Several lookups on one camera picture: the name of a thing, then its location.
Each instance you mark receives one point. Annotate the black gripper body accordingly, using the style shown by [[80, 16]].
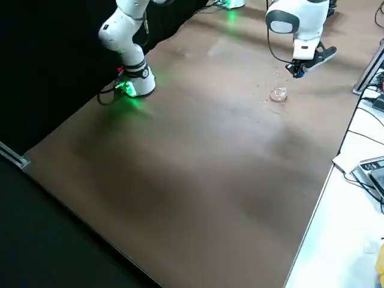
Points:
[[318, 47]]

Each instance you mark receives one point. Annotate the glass pipette with blue bulb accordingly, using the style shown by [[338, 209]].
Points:
[[301, 72]]

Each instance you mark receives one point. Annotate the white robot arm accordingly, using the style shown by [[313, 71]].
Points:
[[237, 3], [126, 33]]

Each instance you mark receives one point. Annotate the clear glass beaker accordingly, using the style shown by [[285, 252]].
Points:
[[279, 97]]

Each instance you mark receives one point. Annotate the small black adapter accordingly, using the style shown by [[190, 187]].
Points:
[[379, 103]]

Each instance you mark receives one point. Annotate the grey device with buttons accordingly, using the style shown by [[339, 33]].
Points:
[[372, 166]]

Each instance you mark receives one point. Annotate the yellow plastic container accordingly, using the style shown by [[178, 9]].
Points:
[[380, 267]]

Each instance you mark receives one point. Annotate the aluminium frame post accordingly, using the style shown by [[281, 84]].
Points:
[[18, 160], [372, 69]]

